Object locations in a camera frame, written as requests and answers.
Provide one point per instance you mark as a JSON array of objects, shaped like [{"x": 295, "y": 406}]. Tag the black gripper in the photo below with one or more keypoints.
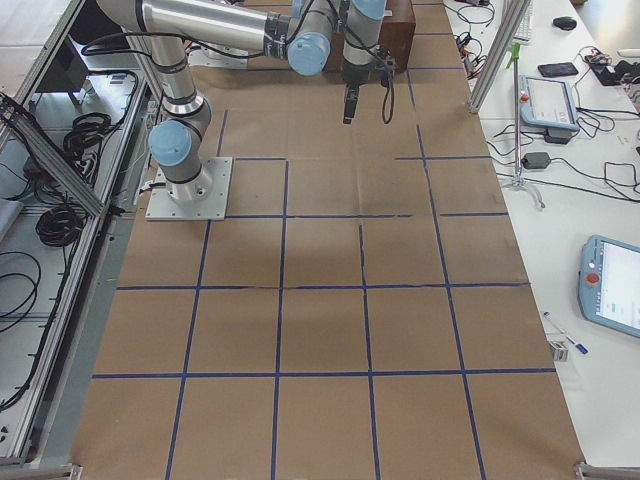
[{"x": 354, "y": 75}]

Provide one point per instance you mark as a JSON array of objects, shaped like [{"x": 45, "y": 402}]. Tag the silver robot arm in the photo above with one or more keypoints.
[{"x": 302, "y": 39}]

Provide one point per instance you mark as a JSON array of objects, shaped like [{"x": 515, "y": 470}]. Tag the dark wooden drawer box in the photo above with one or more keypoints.
[{"x": 395, "y": 37}]

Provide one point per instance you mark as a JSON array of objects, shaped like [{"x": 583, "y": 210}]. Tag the black power adapter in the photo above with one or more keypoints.
[{"x": 536, "y": 160}]

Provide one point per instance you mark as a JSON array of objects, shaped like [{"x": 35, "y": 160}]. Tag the blue teach pendant tablet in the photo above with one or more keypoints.
[{"x": 547, "y": 102}]

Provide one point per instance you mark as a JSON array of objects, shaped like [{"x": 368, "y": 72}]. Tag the black smartphone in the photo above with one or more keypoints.
[{"x": 557, "y": 70}]

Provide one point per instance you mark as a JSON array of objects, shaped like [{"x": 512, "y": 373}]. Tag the black computer mouse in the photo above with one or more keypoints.
[{"x": 565, "y": 23}]

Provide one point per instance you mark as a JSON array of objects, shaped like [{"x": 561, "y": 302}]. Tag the brown paper table cover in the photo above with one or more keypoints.
[{"x": 363, "y": 312}]

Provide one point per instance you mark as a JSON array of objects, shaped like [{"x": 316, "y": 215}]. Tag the blue white pen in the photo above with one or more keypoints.
[{"x": 579, "y": 346}]

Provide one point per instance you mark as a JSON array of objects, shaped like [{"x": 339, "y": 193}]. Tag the aluminium frame post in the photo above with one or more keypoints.
[{"x": 515, "y": 30}]

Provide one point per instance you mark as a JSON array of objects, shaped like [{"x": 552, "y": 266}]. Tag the green handled reacher grabber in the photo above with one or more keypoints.
[{"x": 517, "y": 182}]

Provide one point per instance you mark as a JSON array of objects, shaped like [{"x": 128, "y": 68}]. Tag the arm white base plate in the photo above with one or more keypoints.
[{"x": 204, "y": 198}]

